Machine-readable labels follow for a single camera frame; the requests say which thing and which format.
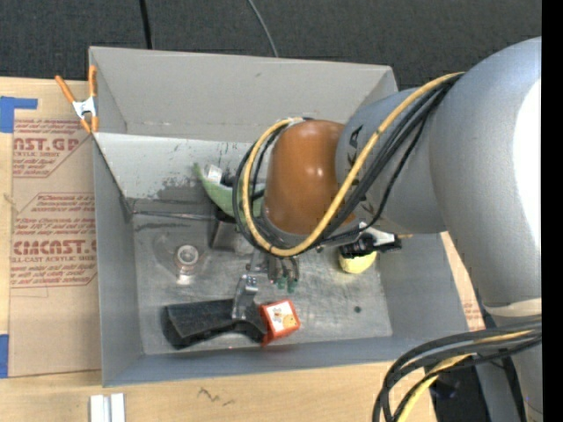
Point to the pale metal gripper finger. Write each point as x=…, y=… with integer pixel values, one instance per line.
x=244, y=302

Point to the orange small printed box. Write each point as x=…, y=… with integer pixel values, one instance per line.
x=281, y=321

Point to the clear glass cup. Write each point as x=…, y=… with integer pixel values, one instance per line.
x=187, y=257

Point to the yellow ball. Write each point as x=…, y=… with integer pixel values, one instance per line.
x=357, y=264

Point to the green cloth with white label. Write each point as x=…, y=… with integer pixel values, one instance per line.
x=220, y=194

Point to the grey metal bin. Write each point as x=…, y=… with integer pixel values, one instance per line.
x=176, y=104

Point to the brown cardboard board red print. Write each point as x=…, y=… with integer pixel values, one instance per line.
x=48, y=288

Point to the black cylinder on white bracket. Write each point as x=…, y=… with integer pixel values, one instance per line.
x=374, y=243

